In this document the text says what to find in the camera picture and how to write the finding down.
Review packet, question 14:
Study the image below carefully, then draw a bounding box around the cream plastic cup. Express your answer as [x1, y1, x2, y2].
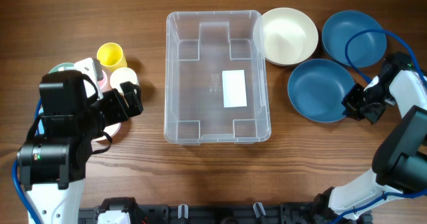
[109, 67, 139, 94]

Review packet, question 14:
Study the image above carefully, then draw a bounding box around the clear plastic storage container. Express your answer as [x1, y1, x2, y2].
[163, 10, 272, 145]

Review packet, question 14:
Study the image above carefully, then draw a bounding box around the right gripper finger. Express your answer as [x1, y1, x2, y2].
[343, 103, 364, 121]
[342, 83, 364, 107]

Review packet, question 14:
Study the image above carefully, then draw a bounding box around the light blue bowl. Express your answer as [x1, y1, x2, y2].
[37, 108, 44, 135]

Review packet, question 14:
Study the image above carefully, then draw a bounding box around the cream white bowl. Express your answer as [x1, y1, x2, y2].
[253, 7, 319, 66]

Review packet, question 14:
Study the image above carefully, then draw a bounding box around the mint green bowl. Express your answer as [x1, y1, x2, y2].
[49, 63, 75, 73]

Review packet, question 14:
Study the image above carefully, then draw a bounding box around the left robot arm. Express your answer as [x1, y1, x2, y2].
[12, 70, 143, 223]

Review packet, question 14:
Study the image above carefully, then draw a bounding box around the pink plastic cup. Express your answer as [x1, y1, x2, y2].
[97, 71, 108, 91]

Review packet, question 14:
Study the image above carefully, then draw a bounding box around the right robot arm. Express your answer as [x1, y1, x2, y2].
[310, 52, 426, 223]

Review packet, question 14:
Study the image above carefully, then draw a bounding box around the white label in container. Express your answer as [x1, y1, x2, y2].
[222, 70, 248, 108]

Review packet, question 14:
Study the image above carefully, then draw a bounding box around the pink bowl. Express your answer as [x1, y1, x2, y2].
[94, 123, 121, 142]

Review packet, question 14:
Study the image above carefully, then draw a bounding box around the dark blue bowl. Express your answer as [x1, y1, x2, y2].
[288, 59, 355, 123]
[322, 10, 387, 68]

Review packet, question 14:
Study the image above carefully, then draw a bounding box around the yellow plastic cup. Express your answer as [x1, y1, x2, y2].
[97, 43, 127, 72]

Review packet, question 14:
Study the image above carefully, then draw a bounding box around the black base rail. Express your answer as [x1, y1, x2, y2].
[77, 197, 373, 224]

